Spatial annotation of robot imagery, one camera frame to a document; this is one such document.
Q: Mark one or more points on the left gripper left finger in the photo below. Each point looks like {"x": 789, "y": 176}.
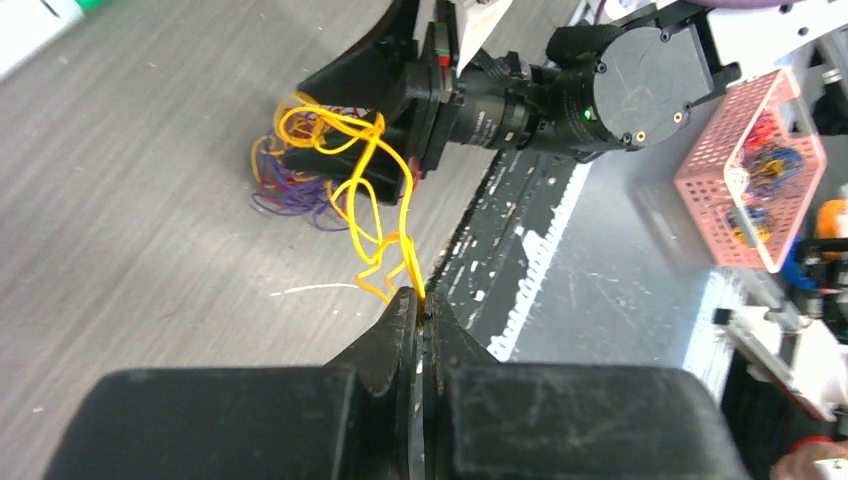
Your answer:
{"x": 349, "y": 418}

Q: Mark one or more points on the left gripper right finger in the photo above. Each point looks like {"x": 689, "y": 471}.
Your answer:
{"x": 487, "y": 419}

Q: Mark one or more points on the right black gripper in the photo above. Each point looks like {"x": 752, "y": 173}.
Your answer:
{"x": 382, "y": 72}

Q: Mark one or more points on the white plastic bin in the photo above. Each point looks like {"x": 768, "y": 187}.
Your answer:
{"x": 27, "y": 26}

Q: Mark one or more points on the green plastic bin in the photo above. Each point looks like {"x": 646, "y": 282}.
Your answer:
{"x": 88, "y": 6}

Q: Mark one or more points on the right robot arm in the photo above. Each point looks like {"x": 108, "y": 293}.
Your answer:
{"x": 623, "y": 85}

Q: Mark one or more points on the pink plastic basket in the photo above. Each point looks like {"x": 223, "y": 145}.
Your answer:
{"x": 751, "y": 175}

